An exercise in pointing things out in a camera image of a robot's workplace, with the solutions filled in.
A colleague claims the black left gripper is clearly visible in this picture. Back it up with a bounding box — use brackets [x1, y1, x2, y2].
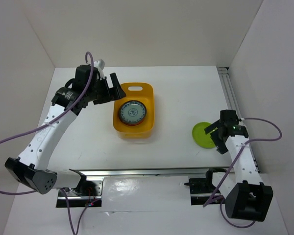
[86, 72, 125, 105]

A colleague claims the green plate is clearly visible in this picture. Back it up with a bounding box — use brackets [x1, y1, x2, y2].
[192, 122, 216, 149]

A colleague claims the small blue floral plate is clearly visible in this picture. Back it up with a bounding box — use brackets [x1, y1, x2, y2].
[118, 100, 147, 122]

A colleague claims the orange plate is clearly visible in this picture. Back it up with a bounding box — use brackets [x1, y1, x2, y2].
[121, 120, 144, 126]

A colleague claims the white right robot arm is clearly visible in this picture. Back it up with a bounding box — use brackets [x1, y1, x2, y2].
[204, 110, 273, 222]

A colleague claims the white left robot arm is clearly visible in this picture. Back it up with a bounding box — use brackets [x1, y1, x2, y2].
[5, 65, 126, 195]

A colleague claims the yellow plastic bin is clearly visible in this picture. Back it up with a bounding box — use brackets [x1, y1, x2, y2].
[113, 83, 155, 139]

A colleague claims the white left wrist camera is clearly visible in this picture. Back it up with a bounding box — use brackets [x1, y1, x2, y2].
[94, 59, 105, 78]

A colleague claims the front aluminium rail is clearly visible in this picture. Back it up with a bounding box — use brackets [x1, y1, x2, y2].
[76, 167, 227, 177]

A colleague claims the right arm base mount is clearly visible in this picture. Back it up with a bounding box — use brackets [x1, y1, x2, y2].
[183, 176, 236, 206]

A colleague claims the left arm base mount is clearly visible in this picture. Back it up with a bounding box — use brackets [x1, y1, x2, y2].
[65, 177, 103, 208]

